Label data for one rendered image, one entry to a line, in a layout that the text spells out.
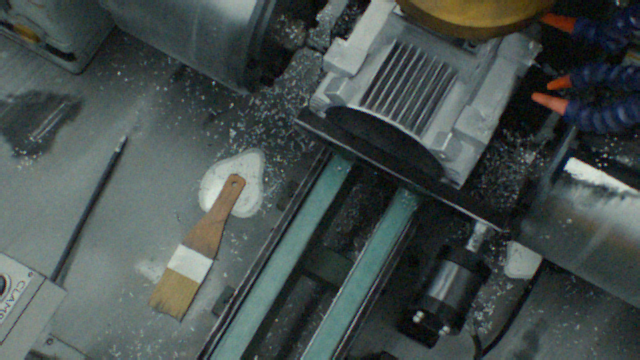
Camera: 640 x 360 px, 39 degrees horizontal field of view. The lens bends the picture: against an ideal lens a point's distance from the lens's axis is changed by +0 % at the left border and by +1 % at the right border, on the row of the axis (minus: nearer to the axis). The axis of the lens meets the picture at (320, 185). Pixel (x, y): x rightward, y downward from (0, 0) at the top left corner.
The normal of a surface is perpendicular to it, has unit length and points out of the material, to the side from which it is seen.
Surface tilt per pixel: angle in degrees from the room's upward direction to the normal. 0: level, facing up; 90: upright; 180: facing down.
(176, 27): 69
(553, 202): 55
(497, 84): 0
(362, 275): 0
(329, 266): 0
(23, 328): 61
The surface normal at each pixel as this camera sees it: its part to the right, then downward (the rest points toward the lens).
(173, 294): -0.02, -0.28
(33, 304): 0.76, 0.28
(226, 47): -0.45, 0.63
